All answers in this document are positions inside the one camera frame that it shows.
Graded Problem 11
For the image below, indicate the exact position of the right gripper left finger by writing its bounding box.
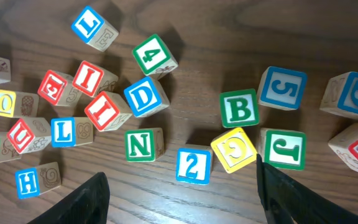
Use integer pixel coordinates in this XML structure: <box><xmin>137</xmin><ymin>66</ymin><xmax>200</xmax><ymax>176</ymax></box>
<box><xmin>29</xmin><ymin>172</ymin><xmax>110</xmax><ymax>224</ymax></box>

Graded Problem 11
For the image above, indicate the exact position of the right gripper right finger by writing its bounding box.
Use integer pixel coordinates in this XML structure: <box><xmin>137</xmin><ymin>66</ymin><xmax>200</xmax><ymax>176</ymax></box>
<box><xmin>257</xmin><ymin>155</ymin><xmax>358</xmax><ymax>224</ymax></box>

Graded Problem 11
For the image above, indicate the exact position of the blue l block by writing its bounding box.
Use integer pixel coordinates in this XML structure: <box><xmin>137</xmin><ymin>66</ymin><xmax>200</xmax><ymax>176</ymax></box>
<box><xmin>71</xmin><ymin>6</ymin><xmax>119</xmax><ymax>52</ymax></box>
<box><xmin>51</xmin><ymin>117</ymin><xmax>94</xmax><ymax>147</ymax></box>

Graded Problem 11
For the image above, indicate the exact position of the green J block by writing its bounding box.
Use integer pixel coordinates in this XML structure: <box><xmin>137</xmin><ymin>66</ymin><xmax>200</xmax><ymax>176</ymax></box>
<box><xmin>257</xmin><ymin>128</ymin><xmax>307</xmax><ymax>170</ymax></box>

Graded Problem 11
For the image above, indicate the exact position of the blue H block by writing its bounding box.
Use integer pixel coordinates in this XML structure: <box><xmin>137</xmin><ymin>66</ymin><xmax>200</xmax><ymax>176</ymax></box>
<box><xmin>15</xmin><ymin>162</ymin><xmax>62</xmax><ymax>199</ymax></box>

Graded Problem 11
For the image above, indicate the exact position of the yellow G block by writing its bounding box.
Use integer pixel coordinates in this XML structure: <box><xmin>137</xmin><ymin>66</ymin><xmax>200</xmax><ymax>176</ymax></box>
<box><xmin>211</xmin><ymin>128</ymin><xmax>257</xmax><ymax>174</ymax></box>

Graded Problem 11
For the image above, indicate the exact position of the green N block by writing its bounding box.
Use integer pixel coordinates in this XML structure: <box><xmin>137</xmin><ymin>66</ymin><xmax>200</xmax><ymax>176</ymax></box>
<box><xmin>124</xmin><ymin>128</ymin><xmax>165</xmax><ymax>162</ymax></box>

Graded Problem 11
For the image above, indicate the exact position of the red U block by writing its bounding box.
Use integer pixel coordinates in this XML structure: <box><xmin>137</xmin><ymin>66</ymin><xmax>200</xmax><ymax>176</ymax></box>
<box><xmin>6</xmin><ymin>117</ymin><xmax>52</xmax><ymax>154</ymax></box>

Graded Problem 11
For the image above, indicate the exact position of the red I block lower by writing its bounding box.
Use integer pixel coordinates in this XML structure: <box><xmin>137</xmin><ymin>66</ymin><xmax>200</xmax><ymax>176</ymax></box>
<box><xmin>85</xmin><ymin>91</ymin><xmax>132</xmax><ymax>132</ymax></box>

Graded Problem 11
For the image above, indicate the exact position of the red i block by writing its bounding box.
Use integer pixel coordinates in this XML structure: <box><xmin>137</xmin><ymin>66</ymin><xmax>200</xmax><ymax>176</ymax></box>
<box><xmin>72</xmin><ymin>60</ymin><xmax>119</xmax><ymax>98</ymax></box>
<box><xmin>85</xmin><ymin>91</ymin><xmax>132</xmax><ymax>132</ymax></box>

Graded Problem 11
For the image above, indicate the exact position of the blue 2 block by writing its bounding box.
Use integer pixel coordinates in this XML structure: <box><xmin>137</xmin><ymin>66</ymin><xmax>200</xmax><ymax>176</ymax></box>
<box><xmin>175</xmin><ymin>144</ymin><xmax>213</xmax><ymax>185</ymax></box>

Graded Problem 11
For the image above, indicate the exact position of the green B block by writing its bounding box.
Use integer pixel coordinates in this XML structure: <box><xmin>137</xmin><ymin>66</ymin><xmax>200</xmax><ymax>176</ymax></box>
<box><xmin>219</xmin><ymin>88</ymin><xmax>259</xmax><ymax>128</ymax></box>

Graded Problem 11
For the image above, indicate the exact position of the blue 5 block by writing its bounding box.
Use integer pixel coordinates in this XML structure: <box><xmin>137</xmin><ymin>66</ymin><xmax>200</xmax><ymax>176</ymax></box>
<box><xmin>257</xmin><ymin>66</ymin><xmax>308</xmax><ymax>111</ymax></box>

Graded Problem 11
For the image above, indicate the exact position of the red E block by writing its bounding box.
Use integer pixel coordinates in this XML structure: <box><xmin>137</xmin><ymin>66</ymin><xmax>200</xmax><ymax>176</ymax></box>
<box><xmin>37</xmin><ymin>70</ymin><xmax>82</xmax><ymax>107</ymax></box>

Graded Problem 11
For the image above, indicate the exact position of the blue D block centre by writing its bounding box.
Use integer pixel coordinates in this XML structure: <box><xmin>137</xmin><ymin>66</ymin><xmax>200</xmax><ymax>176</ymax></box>
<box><xmin>124</xmin><ymin>77</ymin><xmax>170</xmax><ymax>118</ymax></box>

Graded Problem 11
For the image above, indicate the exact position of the blue d block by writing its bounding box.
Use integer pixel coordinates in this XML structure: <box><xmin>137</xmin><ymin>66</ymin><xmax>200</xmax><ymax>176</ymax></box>
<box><xmin>124</xmin><ymin>77</ymin><xmax>170</xmax><ymax>118</ymax></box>
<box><xmin>319</xmin><ymin>72</ymin><xmax>358</xmax><ymax>119</ymax></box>

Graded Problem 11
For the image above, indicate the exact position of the red I block upper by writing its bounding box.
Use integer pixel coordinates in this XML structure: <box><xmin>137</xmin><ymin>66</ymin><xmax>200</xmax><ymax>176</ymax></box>
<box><xmin>72</xmin><ymin>60</ymin><xmax>119</xmax><ymax>98</ymax></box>

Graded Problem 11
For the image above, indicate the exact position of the blue D block right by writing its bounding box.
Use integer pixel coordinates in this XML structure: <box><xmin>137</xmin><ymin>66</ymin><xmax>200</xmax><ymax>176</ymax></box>
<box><xmin>319</xmin><ymin>72</ymin><xmax>358</xmax><ymax>119</ymax></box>

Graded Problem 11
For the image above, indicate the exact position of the yellow O block upper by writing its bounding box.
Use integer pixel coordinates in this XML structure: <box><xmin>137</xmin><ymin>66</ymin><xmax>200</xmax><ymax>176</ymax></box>
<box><xmin>0</xmin><ymin>90</ymin><xmax>39</xmax><ymax>118</ymax></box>

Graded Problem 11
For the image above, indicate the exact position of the green 4 block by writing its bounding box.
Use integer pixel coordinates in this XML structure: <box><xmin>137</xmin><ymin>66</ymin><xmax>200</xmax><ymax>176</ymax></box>
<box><xmin>132</xmin><ymin>34</ymin><xmax>178</xmax><ymax>80</ymax></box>

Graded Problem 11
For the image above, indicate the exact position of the blue L block top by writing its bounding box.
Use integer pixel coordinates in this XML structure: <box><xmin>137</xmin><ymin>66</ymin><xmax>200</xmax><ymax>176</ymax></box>
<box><xmin>71</xmin><ymin>6</ymin><xmax>119</xmax><ymax>52</ymax></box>

